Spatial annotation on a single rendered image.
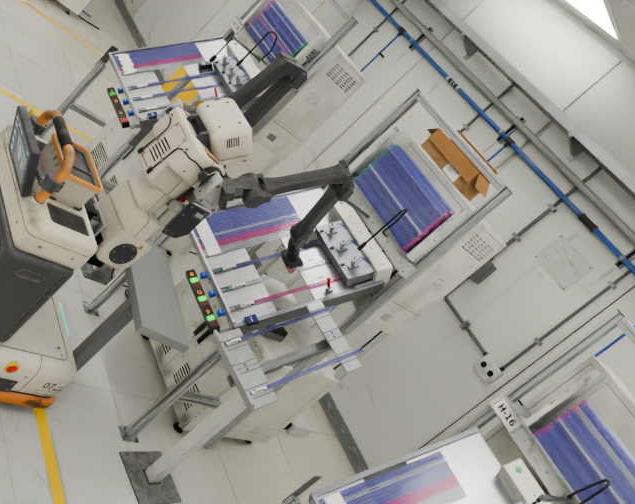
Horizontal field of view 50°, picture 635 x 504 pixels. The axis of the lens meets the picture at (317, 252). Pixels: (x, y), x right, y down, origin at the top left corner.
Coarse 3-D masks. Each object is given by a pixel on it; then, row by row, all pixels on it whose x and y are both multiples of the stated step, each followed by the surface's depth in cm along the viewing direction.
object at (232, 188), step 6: (228, 180) 233; (234, 180) 235; (240, 180) 235; (222, 186) 229; (228, 186) 231; (234, 186) 233; (240, 186) 234; (222, 192) 230; (228, 192) 228; (234, 192) 232; (240, 192) 235; (222, 198) 230; (228, 198) 233; (234, 198) 236; (240, 198) 238; (222, 204) 231
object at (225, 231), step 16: (240, 208) 329; (256, 208) 330; (272, 208) 331; (288, 208) 332; (208, 224) 320; (224, 224) 321; (240, 224) 322; (256, 224) 323; (272, 224) 324; (288, 224) 325; (208, 240) 313; (224, 240) 314; (240, 240) 315; (256, 240) 316; (272, 240) 318; (208, 256) 307
